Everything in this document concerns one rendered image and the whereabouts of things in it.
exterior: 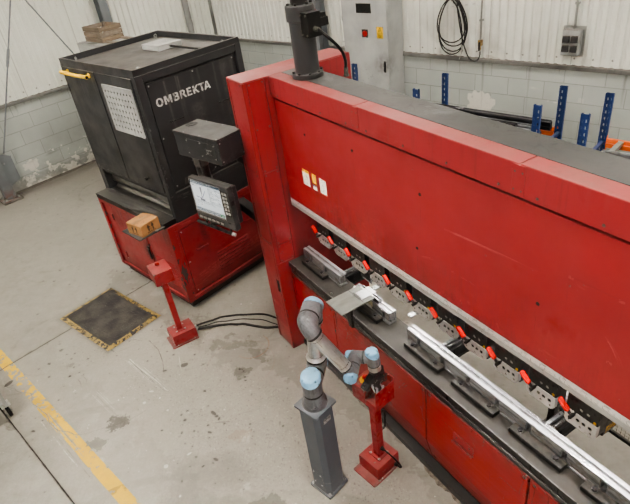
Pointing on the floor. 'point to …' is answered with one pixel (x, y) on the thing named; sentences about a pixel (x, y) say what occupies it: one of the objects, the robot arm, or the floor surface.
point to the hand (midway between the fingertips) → (376, 393)
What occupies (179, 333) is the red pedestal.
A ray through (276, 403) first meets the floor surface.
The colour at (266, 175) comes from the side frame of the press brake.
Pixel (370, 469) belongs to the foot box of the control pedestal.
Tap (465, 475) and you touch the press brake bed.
